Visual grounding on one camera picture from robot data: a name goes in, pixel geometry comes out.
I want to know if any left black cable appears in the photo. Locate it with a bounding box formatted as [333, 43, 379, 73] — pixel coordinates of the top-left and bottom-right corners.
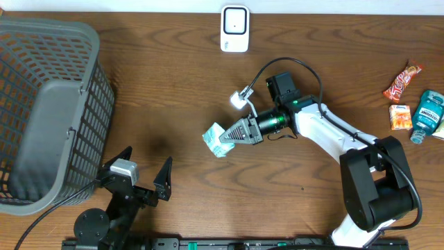
[13, 178, 101, 250]

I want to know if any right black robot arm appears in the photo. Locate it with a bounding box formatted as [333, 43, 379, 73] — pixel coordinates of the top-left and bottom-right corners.
[219, 72, 422, 248]

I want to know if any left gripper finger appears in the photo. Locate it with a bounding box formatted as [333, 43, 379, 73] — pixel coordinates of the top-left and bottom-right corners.
[103, 146, 133, 169]
[153, 157, 173, 201]

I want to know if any red chocolate bar wrapper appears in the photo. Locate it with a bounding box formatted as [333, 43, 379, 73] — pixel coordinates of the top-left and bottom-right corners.
[382, 60, 423, 103]

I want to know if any small orange snack box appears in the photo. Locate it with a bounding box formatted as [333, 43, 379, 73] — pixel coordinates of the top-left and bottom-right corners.
[389, 105, 413, 131]

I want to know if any black cable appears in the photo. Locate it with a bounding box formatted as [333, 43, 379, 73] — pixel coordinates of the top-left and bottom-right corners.
[246, 57, 423, 232]
[13, 178, 101, 250]

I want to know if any right black cable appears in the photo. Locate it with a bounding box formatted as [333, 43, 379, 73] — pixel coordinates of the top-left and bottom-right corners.
[246, 57, 423, 232]

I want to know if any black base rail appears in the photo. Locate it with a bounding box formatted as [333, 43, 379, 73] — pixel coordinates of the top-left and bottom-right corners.
[61, 237, 409, 250]

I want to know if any blue mouthwash bottle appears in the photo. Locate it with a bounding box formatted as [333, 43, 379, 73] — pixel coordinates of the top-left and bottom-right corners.
[410, 90, 443, 144]

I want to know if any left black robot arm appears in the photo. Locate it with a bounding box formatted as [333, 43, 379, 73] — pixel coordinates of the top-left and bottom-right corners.
[62, 147, 173, 249]

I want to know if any grey plastic shopping basket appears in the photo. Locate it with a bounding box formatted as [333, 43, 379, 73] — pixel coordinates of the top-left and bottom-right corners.
[1, 17, 115, 216]

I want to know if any light blue tissue pack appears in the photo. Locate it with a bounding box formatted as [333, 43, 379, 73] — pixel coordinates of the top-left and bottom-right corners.
[202, 123, 235, 158]

